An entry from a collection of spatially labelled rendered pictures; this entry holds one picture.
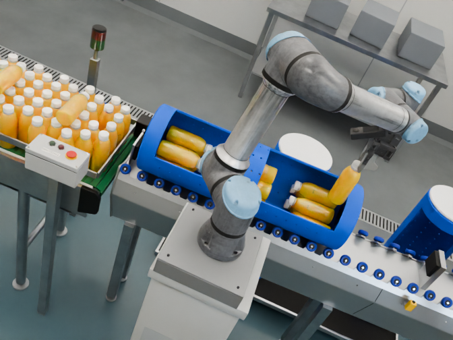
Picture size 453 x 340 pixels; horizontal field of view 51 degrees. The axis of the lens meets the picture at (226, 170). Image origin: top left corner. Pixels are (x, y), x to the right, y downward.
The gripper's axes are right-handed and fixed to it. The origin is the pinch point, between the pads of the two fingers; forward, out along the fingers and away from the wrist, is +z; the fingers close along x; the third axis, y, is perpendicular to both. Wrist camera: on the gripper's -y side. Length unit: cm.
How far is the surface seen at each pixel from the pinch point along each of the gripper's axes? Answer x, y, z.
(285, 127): 228, -10, 136
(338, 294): -6, 21, 60
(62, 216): 24, -119, 121
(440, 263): 3, 51, 30
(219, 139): 19, -51, 26
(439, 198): 54, 59, 34
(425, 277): 4, 51, 41
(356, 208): -2.2, 7.9, 16.7
